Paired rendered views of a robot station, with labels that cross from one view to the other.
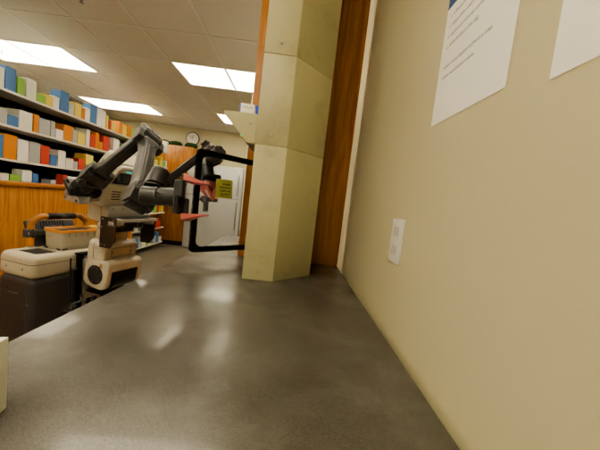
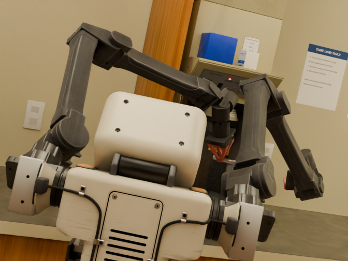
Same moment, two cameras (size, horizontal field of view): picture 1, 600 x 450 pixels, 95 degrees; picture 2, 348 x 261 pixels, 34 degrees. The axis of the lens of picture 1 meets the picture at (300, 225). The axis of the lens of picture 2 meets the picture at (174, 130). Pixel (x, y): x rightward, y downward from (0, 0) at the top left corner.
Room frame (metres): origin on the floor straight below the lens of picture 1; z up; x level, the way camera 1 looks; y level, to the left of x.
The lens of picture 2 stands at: (1.78, 2.12, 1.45)
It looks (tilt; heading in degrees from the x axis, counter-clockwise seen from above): 6 degrees down; 255
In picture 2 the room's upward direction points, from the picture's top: 12 degrees clockwise
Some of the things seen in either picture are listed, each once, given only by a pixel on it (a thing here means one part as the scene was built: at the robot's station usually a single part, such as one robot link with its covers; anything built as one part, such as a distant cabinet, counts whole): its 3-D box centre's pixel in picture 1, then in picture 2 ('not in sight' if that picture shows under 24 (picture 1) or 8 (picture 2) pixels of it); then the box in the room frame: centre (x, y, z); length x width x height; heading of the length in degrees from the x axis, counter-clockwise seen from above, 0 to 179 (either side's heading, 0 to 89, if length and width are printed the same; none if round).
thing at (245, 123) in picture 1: (247, 137); (233, 80); (1.11, 0.25, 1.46); 0.32 x 0.12 x 0.10; 2
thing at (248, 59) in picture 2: (247, 113); (248, 60); (1.07, 0.25, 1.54); 0.05 x 0.05 x 0.06; 6
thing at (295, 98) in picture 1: (289, 177); (208, 111); (1.12, 0.06, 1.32); 0.32 x 0.25 x 0.77; 2
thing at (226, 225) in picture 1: (228, 204); (211, 157); (1.15, 0.31, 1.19); 0.30 x 0.01 x 0.40; 137
